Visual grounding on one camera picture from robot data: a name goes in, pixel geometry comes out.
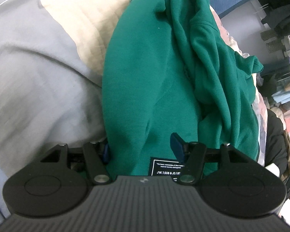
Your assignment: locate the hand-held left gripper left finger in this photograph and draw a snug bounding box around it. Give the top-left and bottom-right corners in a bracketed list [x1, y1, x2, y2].
[39, 137, 111, 184]

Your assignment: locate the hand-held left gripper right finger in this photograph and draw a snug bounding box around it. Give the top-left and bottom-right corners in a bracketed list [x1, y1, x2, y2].
[170, 132, 251, 185]

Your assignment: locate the green hoodie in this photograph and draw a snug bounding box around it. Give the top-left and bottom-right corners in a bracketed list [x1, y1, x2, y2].
[101, 0, 265, 177]

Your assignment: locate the black coat with fur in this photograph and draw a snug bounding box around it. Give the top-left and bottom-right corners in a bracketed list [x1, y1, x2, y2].
[265, 108, 290, 174]

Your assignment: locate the patchwork bed quilt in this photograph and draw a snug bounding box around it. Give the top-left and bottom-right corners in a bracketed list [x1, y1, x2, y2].
[0, 0, 268, 223]

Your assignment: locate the striped garment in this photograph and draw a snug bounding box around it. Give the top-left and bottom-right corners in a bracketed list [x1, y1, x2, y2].
[260, 28, 284, 54]

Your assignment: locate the long black coat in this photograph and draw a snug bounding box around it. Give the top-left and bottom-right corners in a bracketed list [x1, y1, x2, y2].
[260, 0, 290, 35]

